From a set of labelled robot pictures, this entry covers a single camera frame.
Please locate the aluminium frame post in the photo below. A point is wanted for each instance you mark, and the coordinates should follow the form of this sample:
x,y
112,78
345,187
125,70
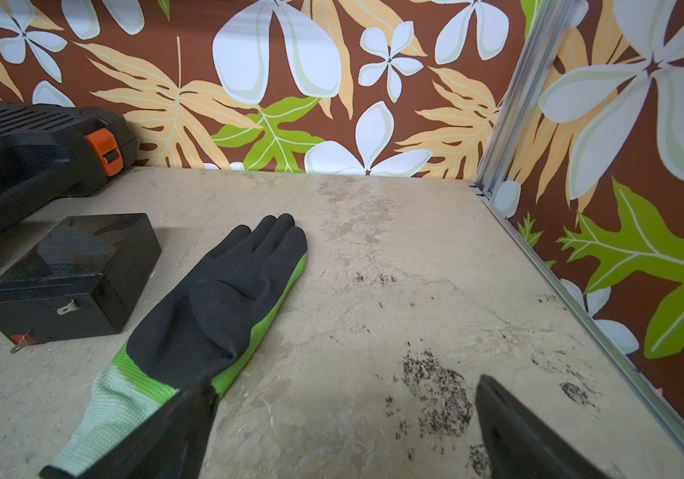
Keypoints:
x,y
551,23

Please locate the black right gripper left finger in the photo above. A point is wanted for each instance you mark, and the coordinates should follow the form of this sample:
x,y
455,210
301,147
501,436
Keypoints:
x,y
171,444

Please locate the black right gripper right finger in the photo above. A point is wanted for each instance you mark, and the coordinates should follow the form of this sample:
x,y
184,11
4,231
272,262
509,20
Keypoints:
x,y
519,444

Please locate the black plastic tool case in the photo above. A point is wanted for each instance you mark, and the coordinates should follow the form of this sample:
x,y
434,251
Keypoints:
x,y
49,152

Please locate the black green work glove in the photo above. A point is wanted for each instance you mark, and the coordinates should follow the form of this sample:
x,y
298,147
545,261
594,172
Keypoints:
x,y
208,326

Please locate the small black battery box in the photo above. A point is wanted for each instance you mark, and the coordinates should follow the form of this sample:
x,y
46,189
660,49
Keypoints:
x,y
82,279

